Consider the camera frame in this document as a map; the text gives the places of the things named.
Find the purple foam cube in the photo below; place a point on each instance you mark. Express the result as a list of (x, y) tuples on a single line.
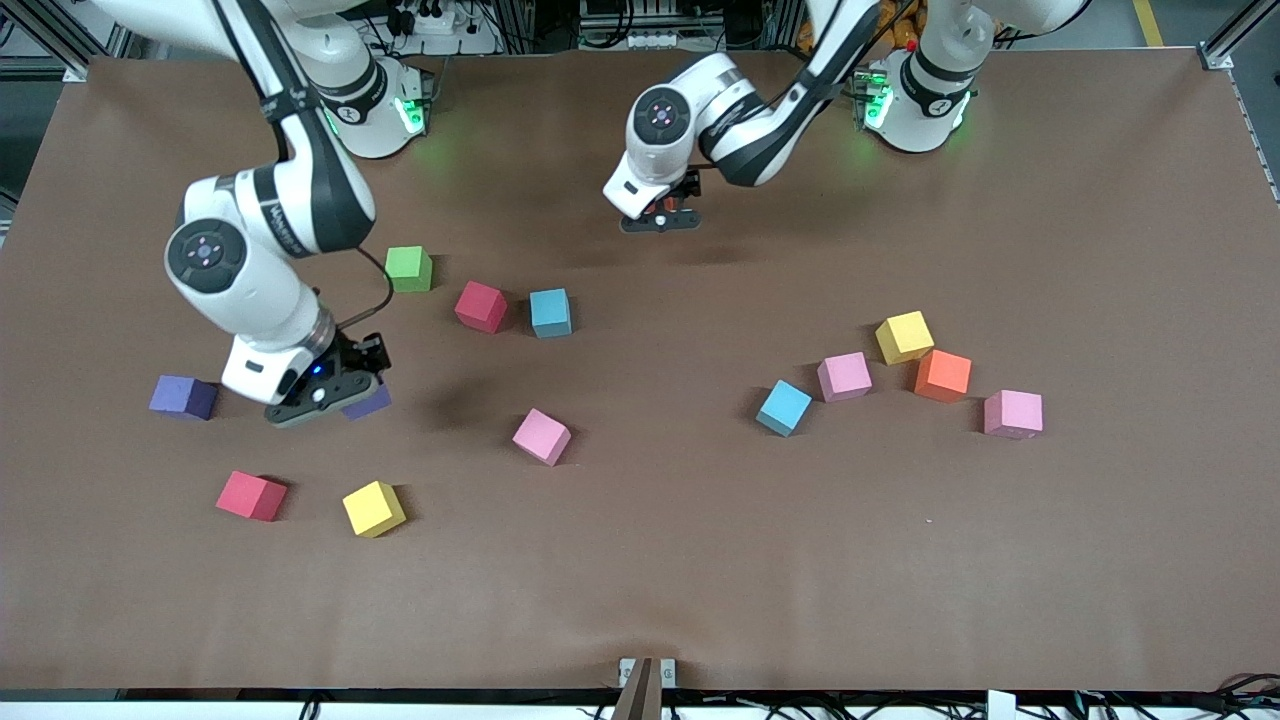
[(180, 396), (372, 406)]

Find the blue foam cube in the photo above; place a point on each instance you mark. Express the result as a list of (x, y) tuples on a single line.
[(550, 312), (784, 407)]

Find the light pink foam cube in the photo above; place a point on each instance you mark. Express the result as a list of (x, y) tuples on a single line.
[(1012, 413), (845, 376)]

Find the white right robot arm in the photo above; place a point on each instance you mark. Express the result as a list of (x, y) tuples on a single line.
[(265, 300)]

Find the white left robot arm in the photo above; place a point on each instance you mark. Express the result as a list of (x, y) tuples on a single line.
[(905, 125)]

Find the green foam cube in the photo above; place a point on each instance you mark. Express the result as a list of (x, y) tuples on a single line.
[(408, 268)]

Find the red foam cube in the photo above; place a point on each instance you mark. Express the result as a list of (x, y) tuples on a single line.
[(480, 305), (250, 495)]

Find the white power strip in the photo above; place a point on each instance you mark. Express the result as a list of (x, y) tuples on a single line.
[(660, 40), (440, 25)]

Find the yellow foam cube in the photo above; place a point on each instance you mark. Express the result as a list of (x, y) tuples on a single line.
[(904, 337), (373, 508)]

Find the bright pink foam cube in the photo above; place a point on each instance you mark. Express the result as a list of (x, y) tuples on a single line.
[(541, 436)]

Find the orange packaged items pile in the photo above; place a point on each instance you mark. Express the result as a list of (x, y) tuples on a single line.
[(903, 32)]

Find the orange foam cube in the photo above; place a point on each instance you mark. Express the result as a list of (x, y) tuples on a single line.
[(942, 375)]

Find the aluminium frame corner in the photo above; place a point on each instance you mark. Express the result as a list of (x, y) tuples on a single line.
[(68, 72), (1215, 55)]

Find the metal bracket with brown post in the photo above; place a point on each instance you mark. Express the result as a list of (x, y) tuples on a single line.
[(645, 690)]

